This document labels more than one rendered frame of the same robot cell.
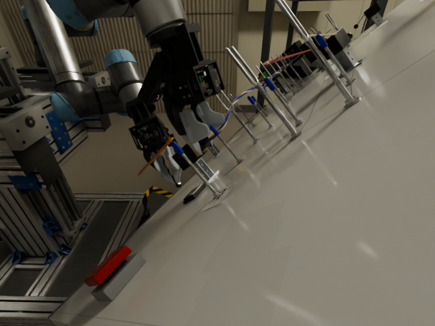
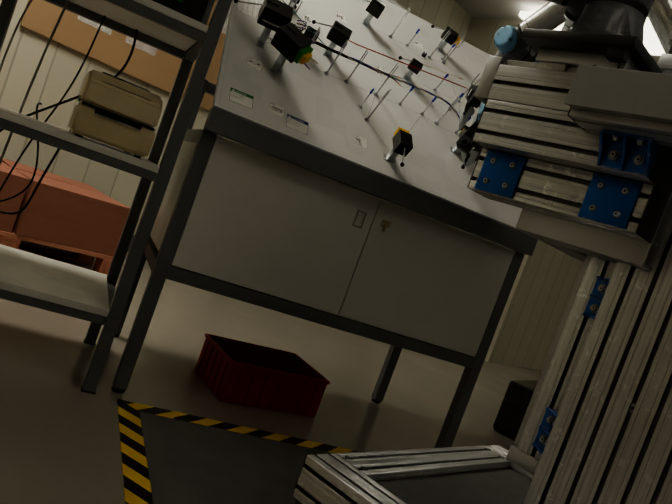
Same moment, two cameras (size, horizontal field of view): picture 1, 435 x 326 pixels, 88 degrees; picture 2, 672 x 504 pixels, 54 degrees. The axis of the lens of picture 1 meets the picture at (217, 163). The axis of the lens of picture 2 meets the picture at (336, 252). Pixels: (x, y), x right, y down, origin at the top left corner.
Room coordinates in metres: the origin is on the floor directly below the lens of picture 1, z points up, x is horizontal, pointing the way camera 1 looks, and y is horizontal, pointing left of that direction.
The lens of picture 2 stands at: (2.36, 1.32, 0.69)
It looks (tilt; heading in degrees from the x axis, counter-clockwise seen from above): 3 degrees down; 220
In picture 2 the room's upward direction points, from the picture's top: 20 degrees clockwise
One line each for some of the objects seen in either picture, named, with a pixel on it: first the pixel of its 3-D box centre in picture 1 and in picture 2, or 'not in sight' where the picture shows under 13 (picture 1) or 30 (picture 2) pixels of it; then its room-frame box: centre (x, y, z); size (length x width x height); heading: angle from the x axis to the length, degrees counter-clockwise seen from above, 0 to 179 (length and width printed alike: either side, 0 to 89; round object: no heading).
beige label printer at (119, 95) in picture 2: not in sight; (115, 113); (1.37, -0.48, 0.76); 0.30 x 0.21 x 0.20; 66
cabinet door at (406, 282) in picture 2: not in sight; (430, 281); (0.46, 0.15, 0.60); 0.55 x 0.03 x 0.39; 152
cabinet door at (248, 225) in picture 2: not in sight; (280, 230); (0.95, -0.11, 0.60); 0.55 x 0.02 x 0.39; 152
